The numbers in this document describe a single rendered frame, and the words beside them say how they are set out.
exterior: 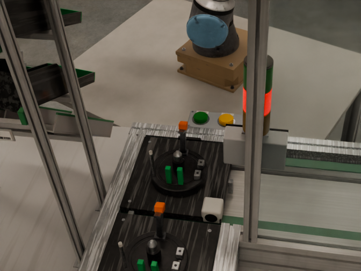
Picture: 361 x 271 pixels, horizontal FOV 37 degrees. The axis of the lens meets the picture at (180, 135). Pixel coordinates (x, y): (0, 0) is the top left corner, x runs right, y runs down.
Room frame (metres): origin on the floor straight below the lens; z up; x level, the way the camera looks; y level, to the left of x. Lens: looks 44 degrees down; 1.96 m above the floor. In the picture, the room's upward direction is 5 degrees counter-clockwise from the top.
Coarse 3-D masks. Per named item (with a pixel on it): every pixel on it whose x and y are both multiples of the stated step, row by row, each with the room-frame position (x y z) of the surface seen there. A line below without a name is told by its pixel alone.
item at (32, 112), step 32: (0, 0) 0.74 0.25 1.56; (0, 32) 0.73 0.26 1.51; (64, 32) 0.91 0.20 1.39; (64, 64) 0.90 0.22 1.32; (32, 96) 0.74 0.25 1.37; (32, 128) 0.73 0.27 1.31; (96, 160) 0.91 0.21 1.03; (64, 192) 0.74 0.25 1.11; (96, 192) 0.90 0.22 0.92; (64, 224) 0.73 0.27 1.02
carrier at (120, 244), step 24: (120, 216) 0.78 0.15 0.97; (144, 216) 0.77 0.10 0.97; (120, 240) 0.71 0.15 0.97; (144, 240) 0.69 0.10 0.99; (168, 240) 0.69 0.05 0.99; (192, 240) 0.69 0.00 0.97; (216, 240) 0.69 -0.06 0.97; (120, 264) 0.65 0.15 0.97; (144, 264) 0.61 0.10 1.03; (168, 264) 0.63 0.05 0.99; (192, 264) 0.63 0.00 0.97
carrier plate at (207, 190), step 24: (144, 144) 1.01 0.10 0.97; (168, 144) 1.00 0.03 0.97; (192, 144) 0.99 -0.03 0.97; (216, 144) 0.98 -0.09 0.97; (144, 168) 0.92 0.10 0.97; (216, 168) 0.90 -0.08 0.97; (144, 192) 0.84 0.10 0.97; (216, 192) 0.82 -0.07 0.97; (168, 216) 0.78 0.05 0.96; (192, 216) 0.76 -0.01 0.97
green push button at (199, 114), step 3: (201, 111) 1.11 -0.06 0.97; (195, 114) 1.10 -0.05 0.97; (198, 114) 1.10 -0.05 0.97; (201, 114) 1.10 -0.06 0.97; (204, 114) 1.10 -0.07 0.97; (195, 117) 1.09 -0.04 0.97; (198, 117) 1.09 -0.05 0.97; (201, 117) 1.09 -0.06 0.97; (204, 117) 1.09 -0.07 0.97; (207, 117) 1.09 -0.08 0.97; (195, 120) 1.08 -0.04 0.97; (198, 120) 1.08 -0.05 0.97; (201, 120) 1.08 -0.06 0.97; (204, 120) 1.08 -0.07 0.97; (198, 123) 1.08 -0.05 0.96; (201, 123) 1.08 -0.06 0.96
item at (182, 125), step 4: (180, 124) 0.96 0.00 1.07; (184, 124) 0.96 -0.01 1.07; (180, 128) 0.96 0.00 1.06; (184, 128) 0.95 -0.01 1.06; (180, 132) 0.94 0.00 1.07; (184, 132) 0.94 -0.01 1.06; (180, 136) 0.95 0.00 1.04; (184, 136) 0.95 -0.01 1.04; (180, 140) 0.95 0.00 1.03; (184, 140) 0.95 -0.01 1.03; (180, 144) 0.94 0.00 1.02; (184, 144) 0.94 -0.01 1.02; (180, 148) 0.94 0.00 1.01; (184, 148) 0.94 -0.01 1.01
